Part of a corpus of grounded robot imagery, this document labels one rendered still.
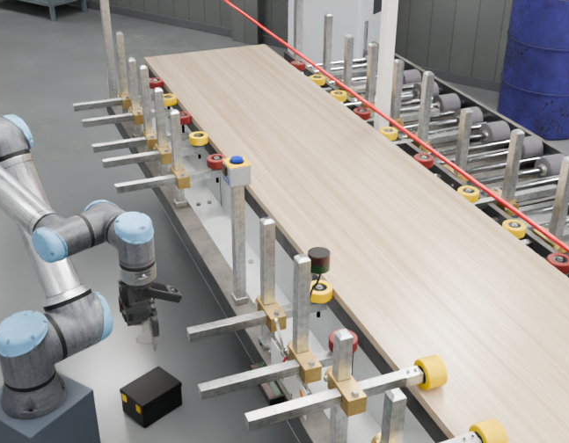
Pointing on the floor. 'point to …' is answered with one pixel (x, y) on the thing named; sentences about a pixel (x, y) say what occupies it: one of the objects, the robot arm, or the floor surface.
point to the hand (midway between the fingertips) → (152, 338)
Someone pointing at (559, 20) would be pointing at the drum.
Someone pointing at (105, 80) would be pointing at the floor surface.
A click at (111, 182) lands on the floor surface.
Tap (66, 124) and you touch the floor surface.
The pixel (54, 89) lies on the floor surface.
